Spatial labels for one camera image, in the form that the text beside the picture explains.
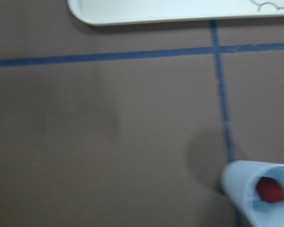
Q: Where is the light blue cup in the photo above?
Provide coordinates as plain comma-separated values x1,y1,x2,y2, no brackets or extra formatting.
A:
221,160,284,227

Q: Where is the red strawberry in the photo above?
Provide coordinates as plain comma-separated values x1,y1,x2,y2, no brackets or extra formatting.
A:
256,177,284,204

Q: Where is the cream bear tray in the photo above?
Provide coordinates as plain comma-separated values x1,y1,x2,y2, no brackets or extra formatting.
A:
66,0,284,26

